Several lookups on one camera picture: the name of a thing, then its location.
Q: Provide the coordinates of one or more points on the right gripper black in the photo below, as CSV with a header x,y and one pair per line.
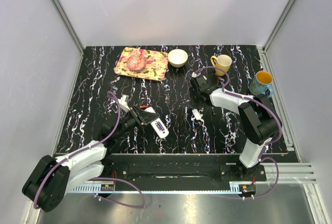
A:
x,y
193,103

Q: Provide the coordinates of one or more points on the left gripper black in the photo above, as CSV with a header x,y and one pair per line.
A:
x,y
141,117

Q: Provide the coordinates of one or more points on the white battery cover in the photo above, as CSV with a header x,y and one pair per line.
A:
x,y
196,114

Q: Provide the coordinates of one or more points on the white remote control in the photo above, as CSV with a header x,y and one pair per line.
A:
x,y
158,126

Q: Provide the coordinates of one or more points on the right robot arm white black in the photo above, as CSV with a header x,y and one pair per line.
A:
x,y
260,122

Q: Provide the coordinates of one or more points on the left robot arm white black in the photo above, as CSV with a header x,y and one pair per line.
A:
x,y
52,178

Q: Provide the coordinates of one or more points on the cream ceramic bowl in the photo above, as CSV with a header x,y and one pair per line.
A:
x,y
177,57

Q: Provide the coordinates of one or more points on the floral rectangular tray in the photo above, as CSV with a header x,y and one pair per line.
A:
x,y
156,67

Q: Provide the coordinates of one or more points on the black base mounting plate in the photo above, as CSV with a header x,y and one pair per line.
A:
x,y
189,172

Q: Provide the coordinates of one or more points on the red patterned bowl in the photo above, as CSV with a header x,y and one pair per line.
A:
x,y
136,62

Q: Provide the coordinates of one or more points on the blue mug yellow inside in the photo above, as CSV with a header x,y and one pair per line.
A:
x,y
262,84

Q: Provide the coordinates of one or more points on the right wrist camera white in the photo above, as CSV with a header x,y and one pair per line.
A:
x,y
194,75

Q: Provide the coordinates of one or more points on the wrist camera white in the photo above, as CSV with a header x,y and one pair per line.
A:
x,y
124,103
194,75

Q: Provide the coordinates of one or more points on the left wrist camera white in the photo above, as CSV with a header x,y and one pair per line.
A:
x,y
124,103

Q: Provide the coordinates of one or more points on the right aluminium frame post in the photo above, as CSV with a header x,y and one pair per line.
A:
x,y
287,9

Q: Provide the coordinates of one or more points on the aluminium frame post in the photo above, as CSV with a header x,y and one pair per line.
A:
x,y
287,9
68,25

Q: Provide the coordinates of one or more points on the left aluminium frame post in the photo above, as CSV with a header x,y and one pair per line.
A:
x,y
68,25

